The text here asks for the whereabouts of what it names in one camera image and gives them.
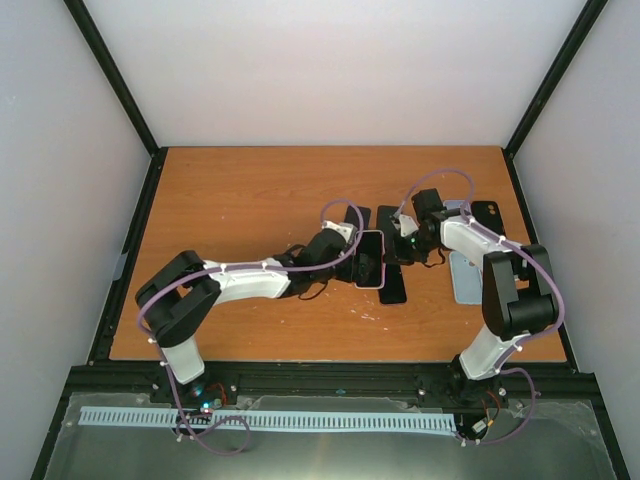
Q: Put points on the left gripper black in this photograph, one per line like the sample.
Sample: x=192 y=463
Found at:
x=348 y=274

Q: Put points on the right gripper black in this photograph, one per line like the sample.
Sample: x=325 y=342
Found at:
x=394 y=254

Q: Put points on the beige phone case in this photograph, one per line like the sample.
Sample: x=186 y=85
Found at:
x=377 y=234

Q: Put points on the blue-edged black smartphone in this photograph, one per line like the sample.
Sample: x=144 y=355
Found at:
x=358 y=216

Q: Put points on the lilac phone case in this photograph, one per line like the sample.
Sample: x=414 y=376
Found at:
x=453 y=204

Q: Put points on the light blue phone case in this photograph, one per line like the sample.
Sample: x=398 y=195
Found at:
x=466 y=280

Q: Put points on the black phone case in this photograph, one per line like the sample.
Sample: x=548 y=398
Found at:
x=488 y=214

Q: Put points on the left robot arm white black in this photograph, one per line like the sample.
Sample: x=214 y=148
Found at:
x=176 y=300

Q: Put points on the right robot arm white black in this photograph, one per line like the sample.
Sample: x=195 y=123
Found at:
x=519 y=298

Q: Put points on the small green circuit board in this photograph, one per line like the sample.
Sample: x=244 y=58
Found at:
x=209 y=406

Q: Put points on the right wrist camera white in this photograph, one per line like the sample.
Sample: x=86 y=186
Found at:
x=405 y=225

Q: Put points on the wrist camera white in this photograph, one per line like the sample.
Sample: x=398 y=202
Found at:
x=405 y=225
x=343 y=234

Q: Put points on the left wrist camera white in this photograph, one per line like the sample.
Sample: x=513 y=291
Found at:
x=343 y=234

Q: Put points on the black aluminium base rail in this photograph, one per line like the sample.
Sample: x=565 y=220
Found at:
x=428 y=385

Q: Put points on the light blue cable duct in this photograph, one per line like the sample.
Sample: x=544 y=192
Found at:
x=272 y=421

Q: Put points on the right black frame post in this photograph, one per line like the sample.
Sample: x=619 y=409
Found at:
x=571 y=45

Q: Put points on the black frame post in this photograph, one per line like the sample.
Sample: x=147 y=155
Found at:
x=102 y=54
x=571 y=45

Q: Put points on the left black frame post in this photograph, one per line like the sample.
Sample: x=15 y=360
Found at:
x=102 y=54

